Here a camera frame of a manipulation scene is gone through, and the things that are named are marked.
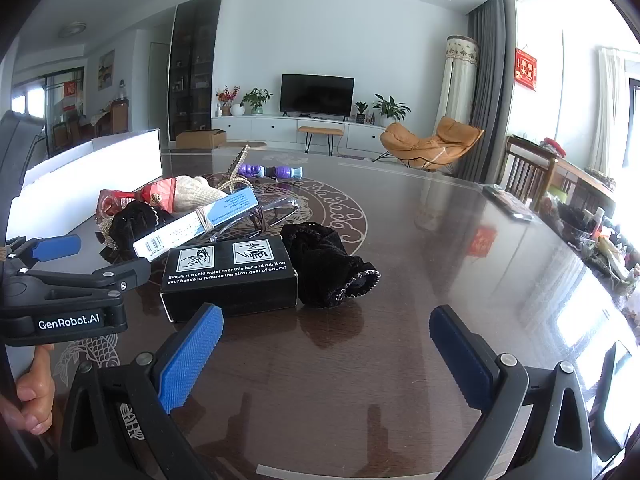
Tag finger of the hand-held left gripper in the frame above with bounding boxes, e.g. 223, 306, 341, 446
0, 234, 82, 273
0, 256, 152, 311

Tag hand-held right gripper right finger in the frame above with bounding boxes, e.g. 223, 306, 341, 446
429, 304, 593, 480

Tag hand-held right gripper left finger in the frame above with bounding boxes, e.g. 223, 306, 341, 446
59, 302, 224, 480

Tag beaded gold hair accessory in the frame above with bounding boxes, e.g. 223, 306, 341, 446
95, 212, 121, 251

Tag black velvet pouch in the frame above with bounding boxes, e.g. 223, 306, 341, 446
97, 201, 173, 263
280, 221, 381, 309

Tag white storage box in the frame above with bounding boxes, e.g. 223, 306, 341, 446
7, 128, 162, 241

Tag black printed box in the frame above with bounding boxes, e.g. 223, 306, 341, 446
160, 236, 299, 322

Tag red drawstring pouch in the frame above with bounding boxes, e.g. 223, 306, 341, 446
98, 177, 178, 218

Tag blue and white toothpaste box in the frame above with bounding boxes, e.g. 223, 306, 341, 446
132, 186, 260, 261

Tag patterned brown desktop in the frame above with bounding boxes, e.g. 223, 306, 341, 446
0, 147, 640, 480

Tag person's left hand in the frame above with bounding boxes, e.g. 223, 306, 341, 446
15, 344, 57, 435

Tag cream knit glove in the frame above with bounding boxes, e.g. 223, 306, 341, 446
167, 175, 228, 213

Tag small wooden cabinet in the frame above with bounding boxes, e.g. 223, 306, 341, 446
110, 99, 130, 135

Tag cardboard box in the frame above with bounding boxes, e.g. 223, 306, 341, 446
175, 129, 228, 150

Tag side table clutter pile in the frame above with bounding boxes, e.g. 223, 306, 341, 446
537, 195, 640, 296

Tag purple toy wand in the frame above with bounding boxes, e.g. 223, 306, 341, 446
239, 162, 305, 181

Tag dark wooden chair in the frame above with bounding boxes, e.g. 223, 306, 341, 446
502, 135, 558, 211

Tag white television cabinet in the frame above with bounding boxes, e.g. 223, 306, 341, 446
211, 112, 401, 151

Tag vase of red flowers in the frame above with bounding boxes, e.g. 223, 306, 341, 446
215, 85, 241, 117

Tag orange lounge chair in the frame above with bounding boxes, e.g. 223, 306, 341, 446
372, 116, 486, 173

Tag green potted plant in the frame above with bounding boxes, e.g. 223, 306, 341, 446
241, 87, 275, 116

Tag dark glass display cabinet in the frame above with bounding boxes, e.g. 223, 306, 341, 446
167, 0, 223, 143

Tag wooden bench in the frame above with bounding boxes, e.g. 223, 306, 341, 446
297, 126, 346, 156

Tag large leafy potted plant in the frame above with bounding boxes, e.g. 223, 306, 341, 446
372, 94, 412, 128

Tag black television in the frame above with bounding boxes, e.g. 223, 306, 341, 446
280, 74, 356, 121

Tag covered floor air conditioner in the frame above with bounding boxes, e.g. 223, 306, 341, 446
435, 35, 481, 133

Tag grey curtain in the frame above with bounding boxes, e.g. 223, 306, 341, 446
452, 0, 518, 183

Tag white sheer curtain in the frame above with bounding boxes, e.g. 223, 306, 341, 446
590, 47, 628, 176

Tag clear frame glasses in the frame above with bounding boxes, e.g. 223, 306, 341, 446
210, 197, 301, 241

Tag framed wall painting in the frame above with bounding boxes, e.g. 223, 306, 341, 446
97, 50, 116, 92

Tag red wall hanging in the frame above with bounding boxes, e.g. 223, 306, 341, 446
515, 47, 538, 92

